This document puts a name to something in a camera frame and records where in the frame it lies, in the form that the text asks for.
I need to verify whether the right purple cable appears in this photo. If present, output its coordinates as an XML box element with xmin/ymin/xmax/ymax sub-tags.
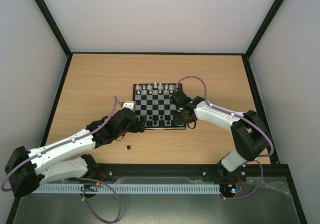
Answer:
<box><xmin>174</xmin><ymin>75</ymin><xmax>275</xmax><ymax>200</ymax></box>

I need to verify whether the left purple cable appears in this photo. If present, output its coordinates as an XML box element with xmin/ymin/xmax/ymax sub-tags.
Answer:
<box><xmin>0</xmin><ymin>95</ymin><xmax>122</xmax><ymax>222</ymax></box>

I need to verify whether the light blue cable duct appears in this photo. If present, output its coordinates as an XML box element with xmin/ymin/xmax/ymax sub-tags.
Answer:
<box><xmin>34</xmin><ymin>184</ymin><xmax>221</xmax><ymax>195</ymax></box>

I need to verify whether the purple cable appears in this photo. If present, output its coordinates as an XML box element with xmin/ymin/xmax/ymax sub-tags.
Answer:
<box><xmin>0</xmin><ymin>95</ymin><xmax>122</xmax><ymax>222</ymax></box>
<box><xmin>174</xmin><ymin>75</ymin><xmax>275</xmax><ymax>200</ymax></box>

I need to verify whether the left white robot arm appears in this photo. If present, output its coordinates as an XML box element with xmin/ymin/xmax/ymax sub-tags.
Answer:
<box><xmin>4</xmin><ymin>108</ymin><xmax>146</xmax><ymax>198</ymax></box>

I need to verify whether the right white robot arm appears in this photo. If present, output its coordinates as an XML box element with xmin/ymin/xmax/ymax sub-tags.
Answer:
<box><xmin>170</xmin><ymin>90</ymin><xmax>274</xmax><ymax>180</ymax></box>

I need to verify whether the black aluminium frame rail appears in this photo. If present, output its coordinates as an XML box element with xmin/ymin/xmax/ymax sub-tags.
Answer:
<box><xmin>67</xmin><ymin>163</ymin><xmax>291</xmax><ymax>182</ymax></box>

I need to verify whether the black and silver chessboard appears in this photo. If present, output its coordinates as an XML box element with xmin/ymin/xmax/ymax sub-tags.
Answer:
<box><xmin>132</xmin><ymin>83</ymin><xmax>186</xmax><ymax>130</ymax></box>

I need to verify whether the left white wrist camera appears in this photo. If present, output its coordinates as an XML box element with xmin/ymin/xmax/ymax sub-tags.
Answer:
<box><xmin>122</xmin><ymin>101</ymin><xmax>137</xmax><ymax>112</ymax></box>

